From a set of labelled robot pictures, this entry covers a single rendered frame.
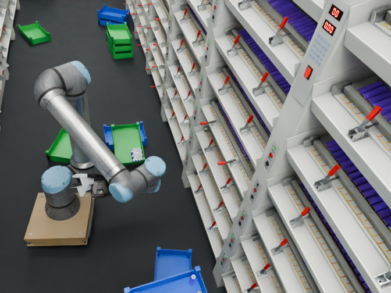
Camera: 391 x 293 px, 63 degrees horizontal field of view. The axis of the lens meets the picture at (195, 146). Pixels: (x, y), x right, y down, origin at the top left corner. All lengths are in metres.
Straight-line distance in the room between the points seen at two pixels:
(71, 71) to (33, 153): 1.13
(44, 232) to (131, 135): 0.93
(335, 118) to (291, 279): 0.61
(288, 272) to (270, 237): 0.14
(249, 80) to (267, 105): 0.16
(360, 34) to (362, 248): 0.50
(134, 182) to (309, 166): 0.64
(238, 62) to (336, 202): 0.69
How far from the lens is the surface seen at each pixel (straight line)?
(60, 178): 1.82
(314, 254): 1.08
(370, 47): 0.79
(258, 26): 1.21
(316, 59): 0.90
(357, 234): 0.92
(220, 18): 1.50
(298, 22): 1.17
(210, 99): 1.73
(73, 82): 1.52
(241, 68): 1.33
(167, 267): 1.96
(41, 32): 3.96
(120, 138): 2.44
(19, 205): 2.27
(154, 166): 1.30
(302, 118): 0.97
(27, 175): 2.41
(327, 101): 0.92
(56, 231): 1.95
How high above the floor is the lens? 1.79
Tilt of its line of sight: 45 degrees down
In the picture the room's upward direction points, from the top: 12 degrees clockwise
